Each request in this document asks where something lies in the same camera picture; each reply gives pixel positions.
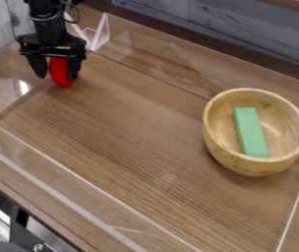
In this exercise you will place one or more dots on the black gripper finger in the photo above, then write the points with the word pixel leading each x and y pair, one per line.
pixel 73 67
pixel 37 62

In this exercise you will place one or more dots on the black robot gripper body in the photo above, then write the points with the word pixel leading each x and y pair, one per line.
pixel 69 47

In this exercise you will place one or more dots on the red plush strawberry toy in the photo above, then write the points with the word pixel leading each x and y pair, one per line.
pixel 59 72

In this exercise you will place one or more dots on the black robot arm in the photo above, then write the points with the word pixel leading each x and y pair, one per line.
pixel 47 13

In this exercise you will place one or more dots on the clear acrylic tray barrier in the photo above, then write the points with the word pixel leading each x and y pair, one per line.
pixel 104 159

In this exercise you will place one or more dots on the wooden bowl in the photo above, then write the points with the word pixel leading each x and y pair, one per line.
pixel 279 119

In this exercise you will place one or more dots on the green rectangular block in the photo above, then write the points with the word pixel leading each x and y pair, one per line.
pixel 250 134

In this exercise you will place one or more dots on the black table leg frame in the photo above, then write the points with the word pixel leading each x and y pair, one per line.
pixel 21 236

